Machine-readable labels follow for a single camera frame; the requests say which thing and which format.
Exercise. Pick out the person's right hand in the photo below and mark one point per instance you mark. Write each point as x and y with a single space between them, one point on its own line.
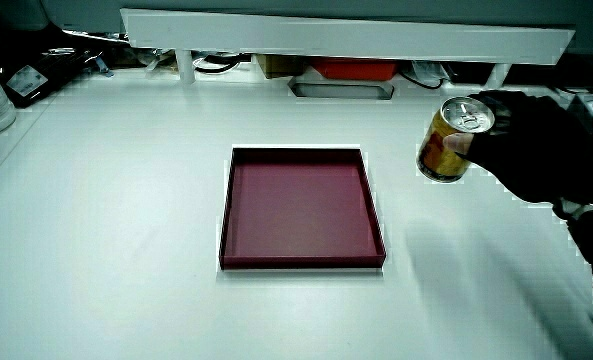
536 150

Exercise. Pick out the gold drink can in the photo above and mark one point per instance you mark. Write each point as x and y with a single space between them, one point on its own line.
443 150

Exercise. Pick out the white desk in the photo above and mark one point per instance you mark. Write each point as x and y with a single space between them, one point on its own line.
126 225

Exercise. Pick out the orange box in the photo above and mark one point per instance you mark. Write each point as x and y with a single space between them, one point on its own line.
356 69

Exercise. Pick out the white raised shelf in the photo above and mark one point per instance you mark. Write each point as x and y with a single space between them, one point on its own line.
346 37

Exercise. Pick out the dark red square tray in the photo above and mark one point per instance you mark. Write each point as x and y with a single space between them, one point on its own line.
301 210

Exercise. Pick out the brown cardboard box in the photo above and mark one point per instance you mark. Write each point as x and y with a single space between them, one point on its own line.
278 65

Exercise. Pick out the black bag with white label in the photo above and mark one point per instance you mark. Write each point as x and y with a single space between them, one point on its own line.
31 70

